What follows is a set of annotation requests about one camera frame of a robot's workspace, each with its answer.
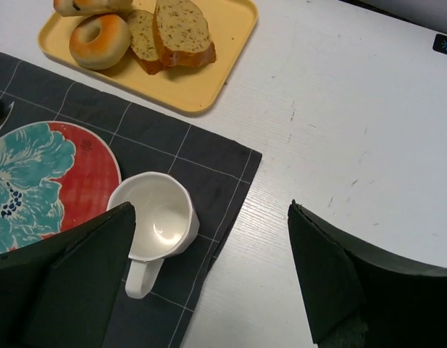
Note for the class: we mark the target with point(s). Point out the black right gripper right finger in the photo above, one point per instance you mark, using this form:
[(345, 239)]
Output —
[(359, 295)]

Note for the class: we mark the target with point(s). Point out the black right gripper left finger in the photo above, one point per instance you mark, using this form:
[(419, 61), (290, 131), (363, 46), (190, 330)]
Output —
[(59, 292)]

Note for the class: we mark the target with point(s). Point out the round striped bread roll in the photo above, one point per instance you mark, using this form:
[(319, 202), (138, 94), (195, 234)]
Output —
[(71, 8)]

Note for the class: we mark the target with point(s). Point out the small seeded bread slice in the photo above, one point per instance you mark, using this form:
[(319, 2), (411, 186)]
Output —
[(142, 41)]

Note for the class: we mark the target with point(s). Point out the large seeded bread slice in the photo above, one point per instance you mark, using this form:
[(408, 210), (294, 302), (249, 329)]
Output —
[(181, 34)]

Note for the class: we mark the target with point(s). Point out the red plate with teal flower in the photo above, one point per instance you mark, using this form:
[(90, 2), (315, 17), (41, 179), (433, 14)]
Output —
[(54, 176)]

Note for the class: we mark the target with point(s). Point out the white ceramic mug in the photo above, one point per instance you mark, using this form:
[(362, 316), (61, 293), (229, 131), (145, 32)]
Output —
[(166, 224)]

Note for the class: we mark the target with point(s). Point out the dark grey checked placemat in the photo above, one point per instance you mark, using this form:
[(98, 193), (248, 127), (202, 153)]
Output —
[(216, 171)]

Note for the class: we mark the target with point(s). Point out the yellow rectangular tray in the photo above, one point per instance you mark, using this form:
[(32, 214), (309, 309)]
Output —
[(187, 89)]

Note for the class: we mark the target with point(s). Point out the black device with star logo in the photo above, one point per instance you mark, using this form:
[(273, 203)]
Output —
[(440, 43)]

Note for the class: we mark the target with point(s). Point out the ring-shaped bagel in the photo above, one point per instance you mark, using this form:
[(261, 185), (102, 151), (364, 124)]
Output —
[(100, 42)]

